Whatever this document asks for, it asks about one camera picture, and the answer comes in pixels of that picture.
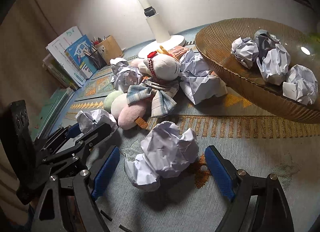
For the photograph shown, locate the white chicken plush toy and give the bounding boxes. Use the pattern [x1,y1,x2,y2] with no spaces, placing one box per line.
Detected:
[138,51,180,81]

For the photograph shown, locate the paper ball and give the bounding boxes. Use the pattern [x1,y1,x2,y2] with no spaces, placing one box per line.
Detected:
[75,109,118,134]

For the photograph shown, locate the three-ball dango plush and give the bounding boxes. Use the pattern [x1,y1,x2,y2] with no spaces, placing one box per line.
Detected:
[103,90,148,130]

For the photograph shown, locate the upright green books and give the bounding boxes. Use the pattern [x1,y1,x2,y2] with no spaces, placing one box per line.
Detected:
[42,54,79,90]

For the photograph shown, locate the amber ribbed glass bowl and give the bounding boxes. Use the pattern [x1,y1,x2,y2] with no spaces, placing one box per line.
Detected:
[194,17,320,124]

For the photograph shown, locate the blue workbook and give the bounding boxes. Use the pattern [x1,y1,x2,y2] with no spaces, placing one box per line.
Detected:
[65,35,97,79]

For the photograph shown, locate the bamboo pen holder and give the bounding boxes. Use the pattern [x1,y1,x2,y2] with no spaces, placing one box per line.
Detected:
[95,35,124,65]

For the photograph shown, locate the stack of green books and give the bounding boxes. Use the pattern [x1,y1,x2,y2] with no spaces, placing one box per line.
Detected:
[31,87,74,142]

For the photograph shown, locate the patterned blue woven mat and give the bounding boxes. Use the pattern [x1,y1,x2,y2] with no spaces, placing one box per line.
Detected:
[32,24,320,232]

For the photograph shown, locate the white paper book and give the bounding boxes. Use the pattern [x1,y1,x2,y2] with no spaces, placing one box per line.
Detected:
[46,26,82,72]

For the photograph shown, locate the black mesh pen cup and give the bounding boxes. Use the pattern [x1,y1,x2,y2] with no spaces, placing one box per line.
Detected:
[84,48,107,70]

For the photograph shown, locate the large crumpled paper centre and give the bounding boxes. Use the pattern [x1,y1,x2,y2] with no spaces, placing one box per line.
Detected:
[110,57,143,93]

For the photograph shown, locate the white desk lamp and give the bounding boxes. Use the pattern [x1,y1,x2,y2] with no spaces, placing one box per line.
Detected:
[138,0,185,58]

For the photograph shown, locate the plaid fabric bow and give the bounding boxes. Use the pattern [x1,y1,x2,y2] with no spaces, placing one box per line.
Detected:
[126,78,179,118]

